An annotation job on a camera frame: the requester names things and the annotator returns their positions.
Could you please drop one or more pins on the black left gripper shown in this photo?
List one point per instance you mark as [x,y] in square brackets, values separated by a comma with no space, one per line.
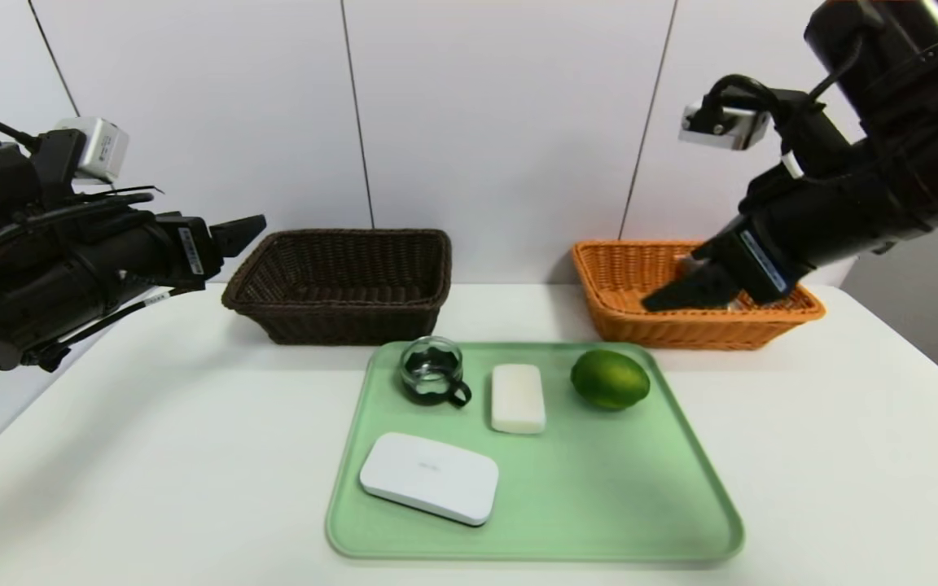
[192,247]

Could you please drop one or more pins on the light green plastic tray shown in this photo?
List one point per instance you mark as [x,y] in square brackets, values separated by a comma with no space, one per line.
[599,505]

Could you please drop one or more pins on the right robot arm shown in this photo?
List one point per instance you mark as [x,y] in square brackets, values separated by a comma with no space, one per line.
[909,163]

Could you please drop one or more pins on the green lime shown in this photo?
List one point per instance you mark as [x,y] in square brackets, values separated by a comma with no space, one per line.
[611,379]

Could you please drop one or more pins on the white soap bar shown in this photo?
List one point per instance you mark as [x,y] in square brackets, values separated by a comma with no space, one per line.
[518,399]

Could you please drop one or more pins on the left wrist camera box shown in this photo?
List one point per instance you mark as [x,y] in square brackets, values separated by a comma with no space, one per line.
[98,146]

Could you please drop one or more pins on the dark brown wicker basket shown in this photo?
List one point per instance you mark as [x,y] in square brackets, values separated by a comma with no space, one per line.
[339,321]

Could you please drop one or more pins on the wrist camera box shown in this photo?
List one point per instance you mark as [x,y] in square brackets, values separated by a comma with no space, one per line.
[729,130]
[98,146]

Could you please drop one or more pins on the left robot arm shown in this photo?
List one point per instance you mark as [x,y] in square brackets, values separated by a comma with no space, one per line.
[29,293]

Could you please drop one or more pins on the white rectangular box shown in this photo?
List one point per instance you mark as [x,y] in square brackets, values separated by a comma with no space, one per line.
[428,476]

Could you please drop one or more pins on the chocolate ball pack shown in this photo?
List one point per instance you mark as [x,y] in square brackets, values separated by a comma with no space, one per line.
[690,264]

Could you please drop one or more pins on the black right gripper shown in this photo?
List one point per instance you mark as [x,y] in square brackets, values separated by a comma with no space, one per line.
[759,260]

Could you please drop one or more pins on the orange wicker basket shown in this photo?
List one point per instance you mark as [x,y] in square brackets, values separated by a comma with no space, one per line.
[640,325]

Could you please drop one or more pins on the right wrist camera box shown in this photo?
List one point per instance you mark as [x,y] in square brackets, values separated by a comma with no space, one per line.
[729,130]

